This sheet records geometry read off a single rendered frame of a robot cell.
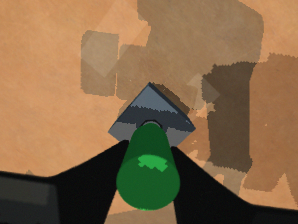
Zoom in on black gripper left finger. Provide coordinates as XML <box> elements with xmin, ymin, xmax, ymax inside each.
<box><xmin>0</xmin><ymin>140</ymin><xmax>129</xmax><ymax>224</ymax></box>

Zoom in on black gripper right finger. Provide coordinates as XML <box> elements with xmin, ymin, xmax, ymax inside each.
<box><xmin>171</xmin><ymin>146</ymin><xmax>298</xmax><ymax>224</ymax></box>

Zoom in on grey square block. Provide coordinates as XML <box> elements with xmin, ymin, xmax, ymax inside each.
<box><xmin>108</xmin><ymin>82</ymin><xmax>196</xmax><ymax>148</ymax></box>

